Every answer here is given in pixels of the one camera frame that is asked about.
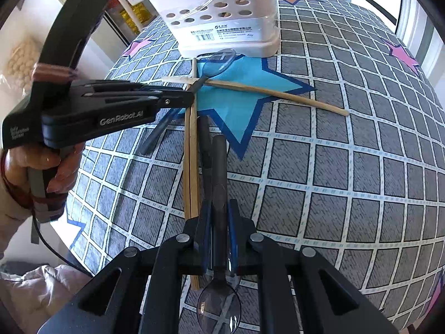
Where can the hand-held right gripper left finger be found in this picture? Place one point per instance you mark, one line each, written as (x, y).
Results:
(201, 243)

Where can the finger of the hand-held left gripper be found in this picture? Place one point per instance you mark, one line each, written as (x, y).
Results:
(139, 86)
(173, 101)

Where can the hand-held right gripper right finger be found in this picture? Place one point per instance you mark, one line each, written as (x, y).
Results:
(240, 247)

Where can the dark translucent plastic spoon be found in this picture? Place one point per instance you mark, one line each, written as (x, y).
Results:
(219, 167)
(222, 61)
(205, 146)

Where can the white plastic utensil holder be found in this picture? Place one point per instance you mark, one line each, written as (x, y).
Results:
(226, 24)

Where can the person's left hand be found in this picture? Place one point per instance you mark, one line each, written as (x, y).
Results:
(66, 174)

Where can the yellow oil bottle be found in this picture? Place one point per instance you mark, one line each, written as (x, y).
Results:
(135, 17)

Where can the beige textured cushion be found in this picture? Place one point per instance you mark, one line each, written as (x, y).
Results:
(21, 62)

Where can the grey checked star tablecloth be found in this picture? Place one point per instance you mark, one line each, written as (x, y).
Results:
(330, 181)

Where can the person's beige puffy jacket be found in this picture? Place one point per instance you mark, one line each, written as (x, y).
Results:
(34, 295)

